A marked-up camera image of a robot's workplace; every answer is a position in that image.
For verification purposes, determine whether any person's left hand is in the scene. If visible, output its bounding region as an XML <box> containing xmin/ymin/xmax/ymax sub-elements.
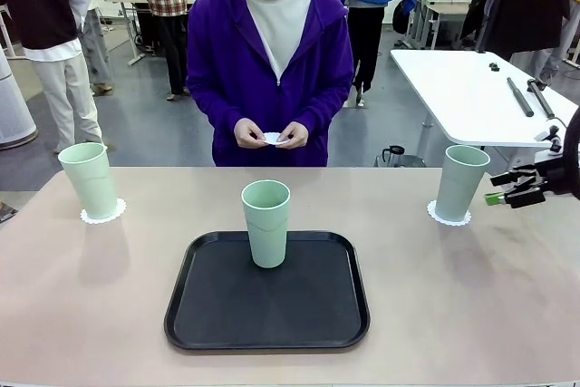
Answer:
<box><xmin>278</xmin><ymin>121</ymin><xmax>310</xmax><ymax>150</ymax></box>

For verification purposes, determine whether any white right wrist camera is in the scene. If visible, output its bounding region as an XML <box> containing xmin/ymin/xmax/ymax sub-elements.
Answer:
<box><xmin>534</xmin><ymin>125</ymin><xmax>564</xmax><ymax>155</ymax></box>

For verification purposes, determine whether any black-lidded clear pitcher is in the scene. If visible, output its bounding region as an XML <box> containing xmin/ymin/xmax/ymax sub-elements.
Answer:
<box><xmin>374</xmin><ymin>145</ymin><xmax>427</xmax><ymax>169</ymax></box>

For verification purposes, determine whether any pale green plastic cup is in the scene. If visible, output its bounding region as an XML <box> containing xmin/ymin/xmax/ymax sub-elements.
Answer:
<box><xmin>240</xmin><ymin>179</ymin><xmax>291</xmax><ymax>269</ymax></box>
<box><xmin>57</xmin><ymin>141</ymin><xmax>120</xmax><ymax>219</ymax></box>
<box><xmin>435</xmin><ymin>144</ymin><xmax>491</xmax><ymax>221</ymax></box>

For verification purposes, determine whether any person's right purple-sleeved forearm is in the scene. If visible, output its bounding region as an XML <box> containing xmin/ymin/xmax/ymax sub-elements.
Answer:
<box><xmin>186</xmin><ymin>82</ymin><xmax>246</xmax><ymax>128</ymax></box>

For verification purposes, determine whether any white scalloped paper coaster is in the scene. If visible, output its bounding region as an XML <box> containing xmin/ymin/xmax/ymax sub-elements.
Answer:
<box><xmin>81</xmin><ymin>198</ymin><xmax>128</xmax><ymax>225</ymax></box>
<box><xmin>260</xmin><ymin>131</ymin><xmax>291</xmax><ymax>147</ymax></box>
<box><xmin>426</xmin><ymin>198</ymin><xmax>473</xmax><ymax>227</ymax></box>

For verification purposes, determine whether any black hanging coat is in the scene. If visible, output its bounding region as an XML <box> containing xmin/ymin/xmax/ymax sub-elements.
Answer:
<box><xmin>459</xmin><ymin>0</ymin><xmax>572</xmax><ymax>62</ymax></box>

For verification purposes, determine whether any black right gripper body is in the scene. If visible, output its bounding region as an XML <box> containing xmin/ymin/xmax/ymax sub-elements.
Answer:
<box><xmin>536</xmin><ymin>168</ymin><xmax>566</xmax><ymax>197</ymax></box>

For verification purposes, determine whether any person in grey trousers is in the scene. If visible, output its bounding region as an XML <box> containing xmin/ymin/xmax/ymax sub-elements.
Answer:
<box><xmin>67</xmin><ymin>0</ymin><xmax>114</xmax><ymax>96</ymax></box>

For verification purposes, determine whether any black cable sleeve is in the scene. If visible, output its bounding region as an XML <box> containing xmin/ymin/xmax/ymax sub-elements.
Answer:
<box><xmin>559</xmin><ymin>105</ymin><xmax>580</xmax><ymax>198</ymax></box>

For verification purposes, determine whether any black metal rod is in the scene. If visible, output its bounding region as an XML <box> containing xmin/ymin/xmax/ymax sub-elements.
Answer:
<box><xmin>506</xmin><ymin>77</ymin><xmax>535</xmax><ymax>119</ymax></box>
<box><xmin>526</xmin><ymin>79</ymin><xmax>556</xmax><ymax>120</ymax></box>

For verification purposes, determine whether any black plastic serving tray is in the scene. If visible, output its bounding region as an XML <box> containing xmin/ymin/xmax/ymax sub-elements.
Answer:
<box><xmin>163</xmin><ymin>229</ymin><xmax>372</xmax><ymax>352</ymax></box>

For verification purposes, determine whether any person in purple hoodie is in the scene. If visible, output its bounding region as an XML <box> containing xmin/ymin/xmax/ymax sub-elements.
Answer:
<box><xmin>186</xmin><ymin>0</ymin><xmax>354</xmax><ymax>169</ymax></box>

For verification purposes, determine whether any person's right hand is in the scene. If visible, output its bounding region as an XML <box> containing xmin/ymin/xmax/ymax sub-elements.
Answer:
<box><xmin>234</xmin><ymin>118</ymin><xmax>266</xmax><ymax>150</ymax></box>

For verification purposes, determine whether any person's left purple-sleeved forearm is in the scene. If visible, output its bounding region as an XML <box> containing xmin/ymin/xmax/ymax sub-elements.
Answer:
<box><xmin>298</xmin><ymin>82</ymin><xmax>354</xmax><ymax>134</ymax></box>

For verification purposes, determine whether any white side table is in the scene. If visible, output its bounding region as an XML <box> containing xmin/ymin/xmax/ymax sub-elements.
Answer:
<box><xmin>389</xmin><ymin>49</ymin><xmax>580</xmax><ymax>169</ymax></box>

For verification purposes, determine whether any white background desk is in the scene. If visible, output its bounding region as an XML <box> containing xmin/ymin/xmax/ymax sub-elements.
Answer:
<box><xmin>407</xmin><ymin>0</ymin><xmax>472</xmax><ymax>51</ymax></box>

